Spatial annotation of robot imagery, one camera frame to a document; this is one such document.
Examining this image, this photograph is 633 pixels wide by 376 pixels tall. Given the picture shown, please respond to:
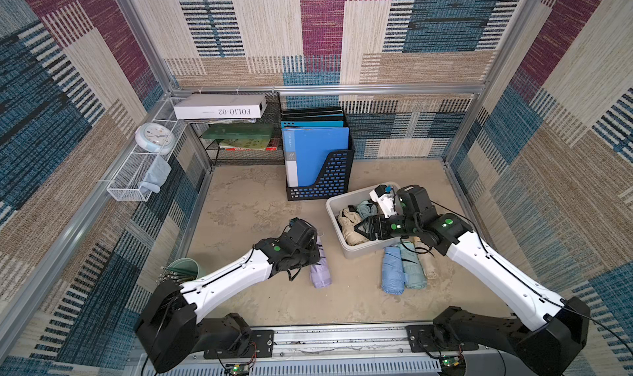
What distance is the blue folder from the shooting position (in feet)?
3.00

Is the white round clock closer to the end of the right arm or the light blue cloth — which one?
the light blue cloth

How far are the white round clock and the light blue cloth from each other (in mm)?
33

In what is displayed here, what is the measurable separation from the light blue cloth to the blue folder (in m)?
0.39
